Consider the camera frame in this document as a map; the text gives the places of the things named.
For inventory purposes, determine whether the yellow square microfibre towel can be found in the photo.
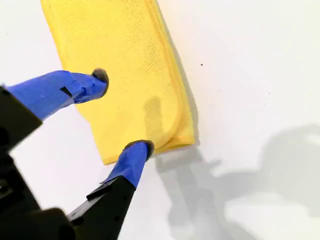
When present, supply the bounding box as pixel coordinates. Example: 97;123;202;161
39;0;196;166

